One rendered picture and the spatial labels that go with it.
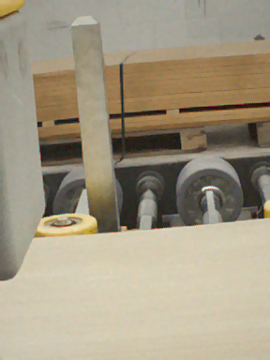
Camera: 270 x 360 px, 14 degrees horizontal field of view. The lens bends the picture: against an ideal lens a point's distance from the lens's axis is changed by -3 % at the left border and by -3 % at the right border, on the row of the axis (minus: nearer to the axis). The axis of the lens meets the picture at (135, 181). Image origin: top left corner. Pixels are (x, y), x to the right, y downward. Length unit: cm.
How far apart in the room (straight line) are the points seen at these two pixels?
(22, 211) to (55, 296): 78
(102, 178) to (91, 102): 10
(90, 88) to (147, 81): 481
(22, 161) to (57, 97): 592
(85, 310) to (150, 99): 520
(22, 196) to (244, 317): 68
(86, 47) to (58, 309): 45
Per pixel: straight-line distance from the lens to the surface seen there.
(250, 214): 193
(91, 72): 138
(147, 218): 166
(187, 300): 102
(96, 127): 139
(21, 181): 29
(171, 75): 618
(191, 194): 179
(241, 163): 193
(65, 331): 97
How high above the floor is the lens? 123
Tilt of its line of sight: 13 degrees down
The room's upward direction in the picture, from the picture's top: 6 degrees counter-clockwise
